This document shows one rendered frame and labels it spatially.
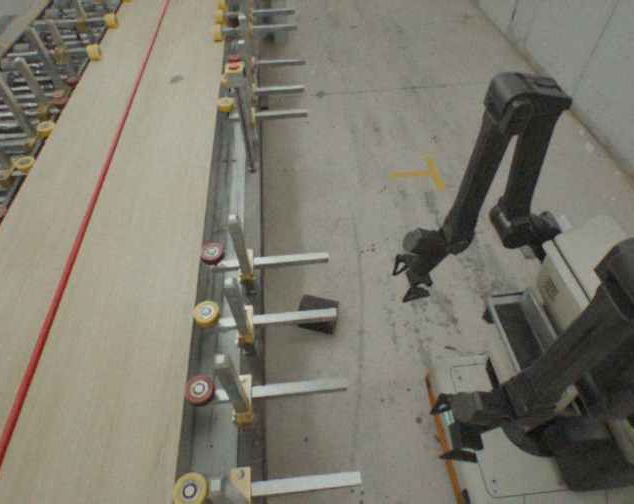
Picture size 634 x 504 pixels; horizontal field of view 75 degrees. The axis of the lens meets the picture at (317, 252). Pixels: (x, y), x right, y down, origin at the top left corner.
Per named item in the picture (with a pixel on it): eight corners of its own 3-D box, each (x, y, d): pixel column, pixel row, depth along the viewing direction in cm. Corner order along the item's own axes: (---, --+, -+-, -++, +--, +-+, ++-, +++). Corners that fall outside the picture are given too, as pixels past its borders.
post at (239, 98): (257, 166, 209) (242, 80, 174) (257, 172, 206) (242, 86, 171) (248, 166, 209) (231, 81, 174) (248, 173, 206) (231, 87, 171)
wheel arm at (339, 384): (345, 381, 125) (346, 376, 122) (347, 392, 123) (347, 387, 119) (201, 396, 123) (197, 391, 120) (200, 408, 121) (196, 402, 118)
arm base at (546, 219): (572, 243, 105) (550, 210, 112) (555, 233, 101) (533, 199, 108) (540, 262, 110) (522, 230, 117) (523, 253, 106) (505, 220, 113)
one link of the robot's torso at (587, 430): (543, 373, 151) (573, 340, 132) (582, 456, 132) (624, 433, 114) (471, 380, 150) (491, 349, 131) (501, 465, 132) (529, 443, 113)
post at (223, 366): (257, 419, 132) (228, 351, 95) (257, 431, 129) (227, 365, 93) (246, 420, 131) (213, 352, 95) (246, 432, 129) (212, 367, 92)
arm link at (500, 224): (546, 231, 104) (537, 216, 108) (523, 217, 99) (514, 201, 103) (514, 251, 110) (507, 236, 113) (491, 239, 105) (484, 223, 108)
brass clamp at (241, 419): (255, 380, 126) (253, 373, 122) (255, 426, 117) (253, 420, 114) (235, 382, 126) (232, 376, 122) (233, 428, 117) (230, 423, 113)
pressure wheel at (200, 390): (198, 421, 119) (188, 407, 111) (191, 396, 124) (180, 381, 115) (225, 408, 122) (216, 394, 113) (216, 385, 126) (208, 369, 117)
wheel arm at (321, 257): (327, 257, 158) (327, 250, 155) (328, 264, 156) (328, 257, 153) (213, 267, 156) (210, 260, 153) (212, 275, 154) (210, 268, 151)
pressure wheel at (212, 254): (216, 282, 151) (209, 262, 142) (203, 270, 155) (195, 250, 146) (233, 269, 155) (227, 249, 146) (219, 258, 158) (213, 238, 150)
